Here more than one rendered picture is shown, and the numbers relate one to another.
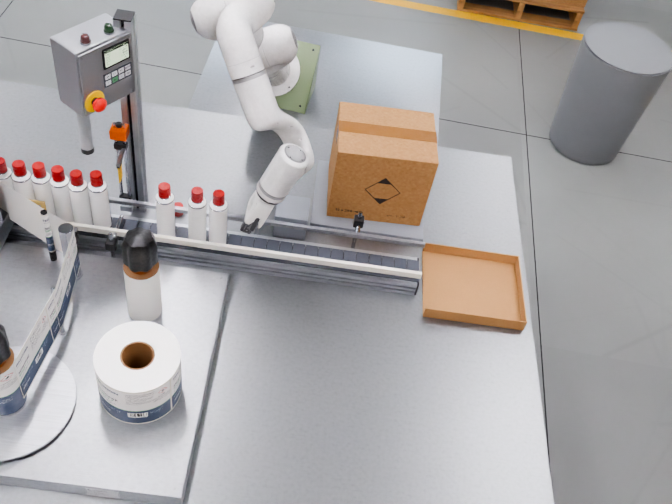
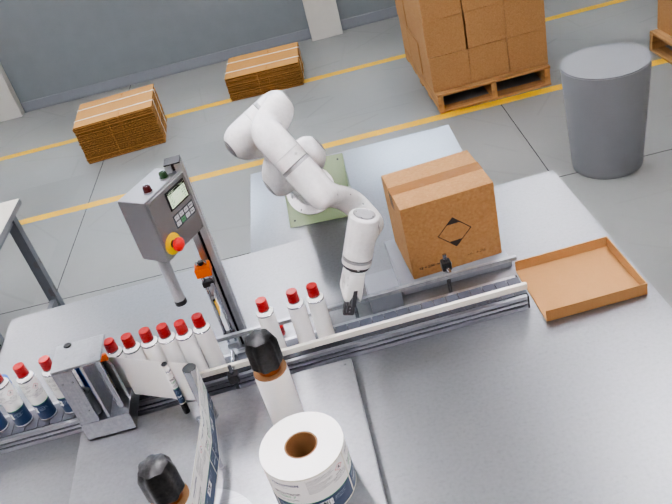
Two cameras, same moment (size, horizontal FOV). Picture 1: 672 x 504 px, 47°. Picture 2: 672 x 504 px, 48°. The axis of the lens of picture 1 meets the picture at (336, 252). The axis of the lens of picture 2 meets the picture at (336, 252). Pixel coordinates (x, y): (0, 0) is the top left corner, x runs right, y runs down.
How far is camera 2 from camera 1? 36 cm
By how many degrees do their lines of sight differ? 15
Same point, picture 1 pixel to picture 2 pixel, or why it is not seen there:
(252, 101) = (308, 183)
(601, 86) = (598, 101)
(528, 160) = not seen: hidden behind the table
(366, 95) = not seen: hidden behind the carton
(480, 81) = (490, 156)
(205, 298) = (339, 386)
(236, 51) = (277, 146)
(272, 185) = (356, 252)
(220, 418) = (403, 483)
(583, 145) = (609, 161)
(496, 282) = (598, 266)
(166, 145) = (245, 287)
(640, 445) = not seen: outside the picture
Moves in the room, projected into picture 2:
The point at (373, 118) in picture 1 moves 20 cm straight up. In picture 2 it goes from (416, 175) to (406, 119)
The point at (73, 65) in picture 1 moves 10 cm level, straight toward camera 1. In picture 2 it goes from (145, 215) to (156, 230)
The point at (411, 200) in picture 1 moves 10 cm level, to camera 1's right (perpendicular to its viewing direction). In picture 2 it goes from (484, 229) to (515, 222)
